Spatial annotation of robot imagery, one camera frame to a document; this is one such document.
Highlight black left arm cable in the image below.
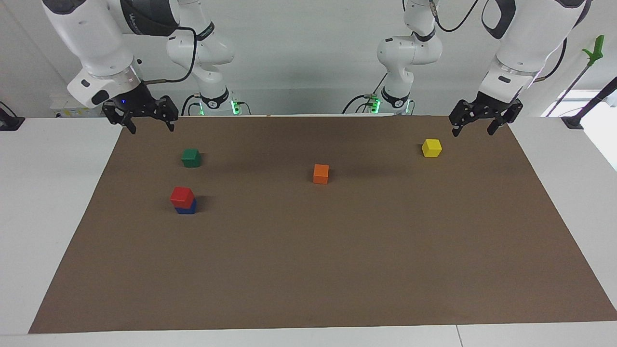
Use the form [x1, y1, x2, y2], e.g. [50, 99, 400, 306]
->
[428, 0, 567, 83]

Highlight black right base cables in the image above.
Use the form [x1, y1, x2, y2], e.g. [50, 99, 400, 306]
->
[181, 94, 252, 117]

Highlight black base cables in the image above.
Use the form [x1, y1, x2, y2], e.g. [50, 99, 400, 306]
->
[181, 94, 252, 117]
[342, 72, 416, 115]

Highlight black clamp mount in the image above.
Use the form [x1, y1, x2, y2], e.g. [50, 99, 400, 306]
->
[0, 101, 26, 132]

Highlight brown table mat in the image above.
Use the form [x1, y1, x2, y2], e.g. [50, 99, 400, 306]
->
[28, 115, 617, 334]

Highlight white wall socket box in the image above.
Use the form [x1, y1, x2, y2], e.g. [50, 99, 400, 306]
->
[50, 94, 104, 118]

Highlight green tipped metal pole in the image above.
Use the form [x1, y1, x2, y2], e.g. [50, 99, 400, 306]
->
[545, 35, 605, 117]

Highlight black left base cables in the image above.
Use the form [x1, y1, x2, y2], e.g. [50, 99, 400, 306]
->
[342, 72, 416, 115]

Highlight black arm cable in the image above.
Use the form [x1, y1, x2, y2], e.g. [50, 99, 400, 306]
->
[428, 0, 567, 83]
[144, 26, 199, 86]

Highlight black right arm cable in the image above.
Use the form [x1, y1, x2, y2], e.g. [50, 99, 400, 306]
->
[144, 26, 199, 86]

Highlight red wooden block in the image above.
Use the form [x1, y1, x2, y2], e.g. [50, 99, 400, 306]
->
[170, 187, 195, 209]

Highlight black slanted stand pole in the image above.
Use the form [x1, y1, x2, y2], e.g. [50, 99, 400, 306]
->
[562, 76, 617, 130]

